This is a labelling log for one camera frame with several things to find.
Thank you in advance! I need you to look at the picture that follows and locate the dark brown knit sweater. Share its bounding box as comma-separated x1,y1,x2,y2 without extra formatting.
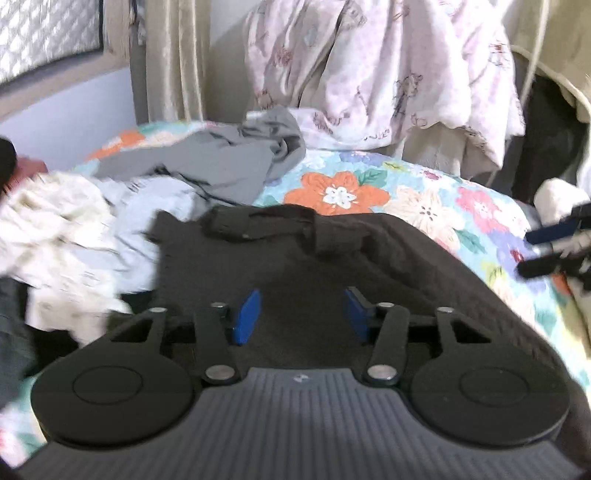
108,204,583,416

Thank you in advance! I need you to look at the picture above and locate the floral quilted bedspread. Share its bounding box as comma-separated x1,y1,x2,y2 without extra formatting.
0,120,591,462

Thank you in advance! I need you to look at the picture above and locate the light blue sweatshirt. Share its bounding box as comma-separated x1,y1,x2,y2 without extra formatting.
95,176,211,294

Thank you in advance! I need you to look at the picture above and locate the grey t-shirt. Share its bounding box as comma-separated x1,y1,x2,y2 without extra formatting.
94,107,307,204

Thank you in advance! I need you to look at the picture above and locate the cream white printed garment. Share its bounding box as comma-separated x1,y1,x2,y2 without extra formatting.
1,172,130,345

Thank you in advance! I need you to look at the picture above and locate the dark grey-green garment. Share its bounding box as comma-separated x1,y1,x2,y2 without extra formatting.
0,277,36,408

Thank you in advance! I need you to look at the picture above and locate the beige hanging garment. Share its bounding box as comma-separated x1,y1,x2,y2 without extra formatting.
512,0,590,123

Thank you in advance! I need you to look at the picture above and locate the pink floral blanket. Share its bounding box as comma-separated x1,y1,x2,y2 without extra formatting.
243,1,525,171

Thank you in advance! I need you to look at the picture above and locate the red pillow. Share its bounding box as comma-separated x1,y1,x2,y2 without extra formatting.
11,156,48,184

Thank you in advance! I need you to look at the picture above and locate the black garment on pillow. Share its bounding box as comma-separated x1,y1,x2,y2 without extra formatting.
0,137,18,185

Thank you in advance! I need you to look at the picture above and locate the beige satin curtain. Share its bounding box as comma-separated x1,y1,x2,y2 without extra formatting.
144,0,211,122

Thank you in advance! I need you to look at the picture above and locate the silver quilted window cover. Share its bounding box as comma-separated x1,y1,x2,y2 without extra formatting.
1,0,103,84

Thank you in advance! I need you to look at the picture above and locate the grey window frame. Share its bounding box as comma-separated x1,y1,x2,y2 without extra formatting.
1,1,137,121

